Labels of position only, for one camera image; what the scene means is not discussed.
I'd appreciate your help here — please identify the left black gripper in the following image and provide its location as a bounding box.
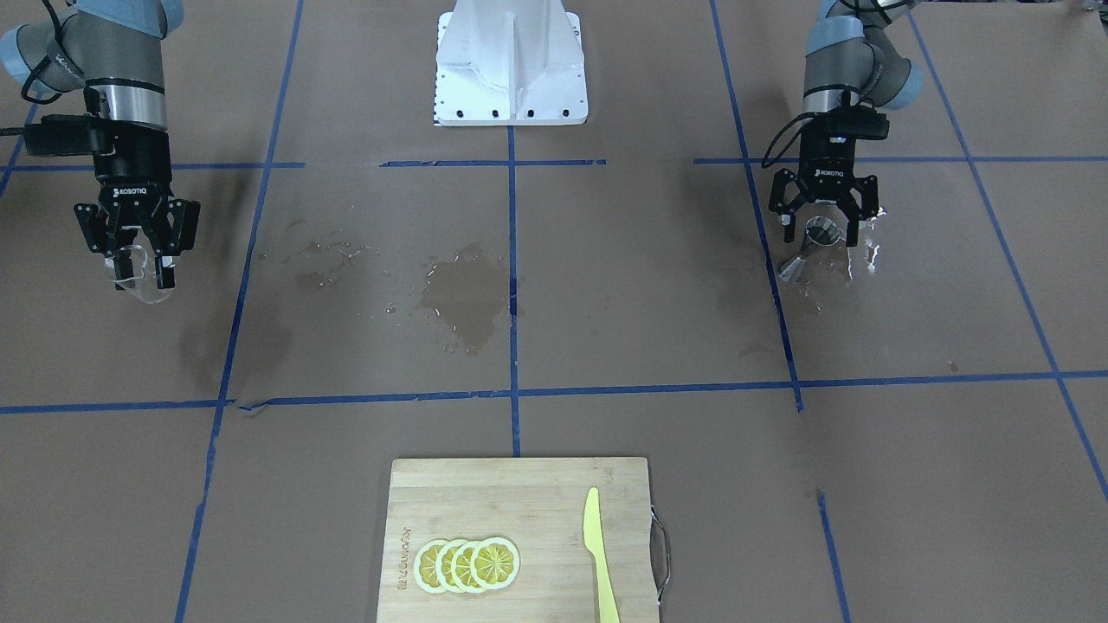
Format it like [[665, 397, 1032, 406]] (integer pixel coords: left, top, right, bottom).
[[769, 130, 879, 248]]

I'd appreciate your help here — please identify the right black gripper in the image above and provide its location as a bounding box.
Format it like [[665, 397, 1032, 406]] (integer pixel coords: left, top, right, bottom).
[[73, 129, 201, 292]]

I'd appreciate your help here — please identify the clear glass measuring cup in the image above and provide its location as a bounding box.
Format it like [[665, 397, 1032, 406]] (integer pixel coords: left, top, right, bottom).
[[104, 244, 174, 305]]

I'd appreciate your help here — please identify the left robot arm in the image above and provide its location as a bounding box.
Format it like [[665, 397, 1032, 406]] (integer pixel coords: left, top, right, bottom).
[[769, 1, 924, 247]]

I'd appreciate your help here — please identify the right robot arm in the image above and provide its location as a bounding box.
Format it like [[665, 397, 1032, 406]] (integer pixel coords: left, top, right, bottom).
[[3, 1, 201, 292]]

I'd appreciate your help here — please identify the yellow plastic knife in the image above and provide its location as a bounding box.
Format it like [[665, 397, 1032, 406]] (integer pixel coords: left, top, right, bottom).
[[583, 486, 620, 622]]

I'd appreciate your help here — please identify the bamboo cutting board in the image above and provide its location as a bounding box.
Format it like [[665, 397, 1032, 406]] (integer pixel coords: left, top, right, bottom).
[[377, 457, 660, 622]]

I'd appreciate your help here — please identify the lemon slice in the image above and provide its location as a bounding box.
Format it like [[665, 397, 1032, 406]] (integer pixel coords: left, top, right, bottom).
[[450, 541, 486, 593], [470, 537, 521, 590], [435, 539, 466, 593], [416, 539, 448, 594]]

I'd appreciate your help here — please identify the lemon slice top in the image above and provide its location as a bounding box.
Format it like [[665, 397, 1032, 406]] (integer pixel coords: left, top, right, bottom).
[[470, 537, 521, 590]]

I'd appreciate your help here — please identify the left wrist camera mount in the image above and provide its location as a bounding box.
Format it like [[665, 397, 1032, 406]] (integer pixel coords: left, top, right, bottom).
[[802, 106, 890, 141]]

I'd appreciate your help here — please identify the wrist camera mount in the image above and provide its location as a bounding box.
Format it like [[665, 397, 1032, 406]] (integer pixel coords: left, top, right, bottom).
[[23, 114, 113, 157], [802, 106, 890, 141]]

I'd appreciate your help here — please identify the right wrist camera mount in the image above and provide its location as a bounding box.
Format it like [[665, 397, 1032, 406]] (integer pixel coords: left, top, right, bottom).
[[23, 114, 113, 157]]

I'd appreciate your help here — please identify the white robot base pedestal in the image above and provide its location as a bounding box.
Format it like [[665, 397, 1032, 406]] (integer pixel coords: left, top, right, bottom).
[[433, 1, 589, 127]]

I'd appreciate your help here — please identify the metal cutting board handle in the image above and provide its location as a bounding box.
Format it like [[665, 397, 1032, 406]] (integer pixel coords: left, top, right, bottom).
[[649, 504, 671, 609]]

